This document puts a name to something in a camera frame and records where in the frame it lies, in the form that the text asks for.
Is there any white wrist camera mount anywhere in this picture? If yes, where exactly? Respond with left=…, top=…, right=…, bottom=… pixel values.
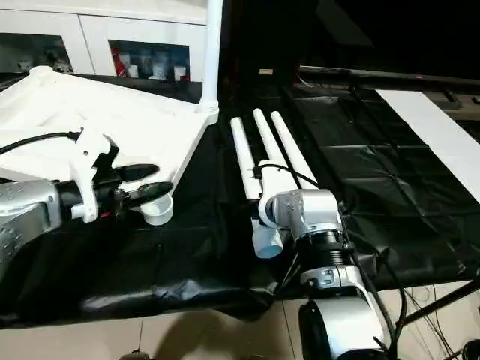
left=256, top=163, right=302, bottom=230
left=70, top=127, right=120, bottom=224

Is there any white plastic table leg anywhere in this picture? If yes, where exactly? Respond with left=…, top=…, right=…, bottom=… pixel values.
left=229, top=115, right=283, bottom=260
left=252, top=107, right=292, bottom=170
left=198, top=0, right=224, bottom=113
left=270, top=109, right=320, bottom=191

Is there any black glossy mat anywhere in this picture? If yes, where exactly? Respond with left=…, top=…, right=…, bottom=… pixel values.
left=0, top=73, right=480, bottom=327

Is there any white glass-door cabinet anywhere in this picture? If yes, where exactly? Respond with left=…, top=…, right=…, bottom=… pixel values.
left=0, top=0, right=211, bottom=83

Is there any black metal stand bar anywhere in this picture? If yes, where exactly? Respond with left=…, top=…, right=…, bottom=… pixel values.
left=401, top=277, right=480, bottom=324

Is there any black cable coil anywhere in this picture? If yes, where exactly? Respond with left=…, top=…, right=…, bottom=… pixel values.
left=461, top=336, right=480, bottom=360

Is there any white plastic table top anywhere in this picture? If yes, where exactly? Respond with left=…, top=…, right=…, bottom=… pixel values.
left=0, top=65, right=221, bottom=227

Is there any long black metal rail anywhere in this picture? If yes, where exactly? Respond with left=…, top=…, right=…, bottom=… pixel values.
left=298, top=64, right=480, bottom=90

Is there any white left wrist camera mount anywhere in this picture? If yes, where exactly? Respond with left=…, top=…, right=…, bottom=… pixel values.
left=70, top=127, right=120, bottom=224

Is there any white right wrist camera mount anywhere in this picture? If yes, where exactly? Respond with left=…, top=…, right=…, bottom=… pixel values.
left=256, top=163, right=302, bottom=230

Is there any flat white board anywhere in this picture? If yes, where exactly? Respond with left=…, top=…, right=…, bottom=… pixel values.
left=376, top=88, right=480, bottom=207

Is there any black left wrist camera cable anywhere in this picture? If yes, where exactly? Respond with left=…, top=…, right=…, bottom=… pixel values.
left=0, top=130, right=83, bottom=155

